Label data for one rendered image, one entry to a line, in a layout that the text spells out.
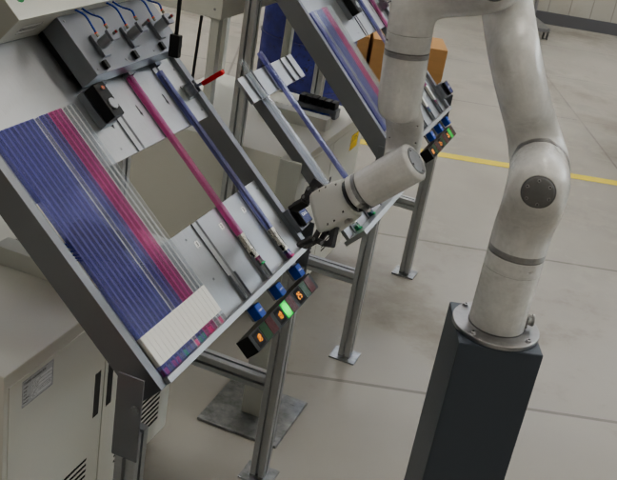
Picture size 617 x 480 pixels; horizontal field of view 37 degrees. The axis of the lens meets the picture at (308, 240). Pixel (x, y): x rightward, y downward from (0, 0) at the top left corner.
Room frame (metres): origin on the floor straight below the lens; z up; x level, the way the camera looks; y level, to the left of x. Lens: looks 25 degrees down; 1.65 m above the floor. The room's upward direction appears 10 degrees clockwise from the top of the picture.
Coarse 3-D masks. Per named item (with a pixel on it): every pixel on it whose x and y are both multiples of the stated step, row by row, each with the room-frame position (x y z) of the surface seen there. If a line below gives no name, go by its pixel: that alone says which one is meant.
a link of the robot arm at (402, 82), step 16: (384, 64) 1.80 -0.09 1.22; (400, 64) 1.77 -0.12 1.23; (416, 64) 1.77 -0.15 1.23; (384, 80) 1.79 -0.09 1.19; (400, 80) 1.77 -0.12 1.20; (416, 80) 1.78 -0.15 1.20; (384, 96) 1.78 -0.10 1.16; (400, 96) 1.77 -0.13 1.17; (416, 96) 1.78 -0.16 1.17; (384, 112) 1.78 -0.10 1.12; (400, 112) 1.77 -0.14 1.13; (416, 112) 1.79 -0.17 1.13; (400, 128) 1.87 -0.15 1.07; (416, 128) 1.86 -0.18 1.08; (400, 144) 1.88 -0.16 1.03; (416, 144) 1.88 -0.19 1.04
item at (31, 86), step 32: (0, 64) 1.60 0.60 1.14; (32, 64) 1.67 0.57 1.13; (0, 96) 1.54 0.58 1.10; (32, 96) 1.61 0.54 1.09; (64, 96) 1.68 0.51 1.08; (128, 96) 1.84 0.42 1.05; (160, 96) 1.93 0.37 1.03; (0, 128) 1.48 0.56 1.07; (96, 128) 1.68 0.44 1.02; (128, 128) 1.76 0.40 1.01; (160, 128) 1.84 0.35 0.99
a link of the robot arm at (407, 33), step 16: (400, 0) 1.78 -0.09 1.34; (416, 0) 1.77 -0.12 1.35; (432, 0) 1.76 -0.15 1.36; (448, 0) 1.74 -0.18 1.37; (464, 0) 1.71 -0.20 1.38; (480, 0) 1.69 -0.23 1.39; (496, 0) 1.68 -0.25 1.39; (512, 0) 1.69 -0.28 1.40; (400, 16) 1.78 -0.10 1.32; (416, 16) 1.77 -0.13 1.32; (432, 16) 1.78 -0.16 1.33; (448, 16) 1.77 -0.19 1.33; (464, 16) 1.74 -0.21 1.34; (400, 32) 1.78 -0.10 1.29; (416, 32) 1.77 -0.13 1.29; (432, 32) 1.81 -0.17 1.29; (400, 48) 1.77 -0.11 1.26; (416, 48) 1.77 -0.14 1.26
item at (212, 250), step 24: (240, 192) 1.91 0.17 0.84; (216, 216) 1.78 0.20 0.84; (240, 216) 1.85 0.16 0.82; (192, 240) 1.66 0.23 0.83; (216, 240) 1.72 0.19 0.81; (264, 240) 1.85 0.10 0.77; (288, 240) 1.93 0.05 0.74; (192, 264) 1.61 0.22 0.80; (216, 264) 1.67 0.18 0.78; (240, 264) 1.73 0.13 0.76; (264, 264) 1.78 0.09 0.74; (216, 288) 1.61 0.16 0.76; (240, 288) 1.67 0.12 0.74
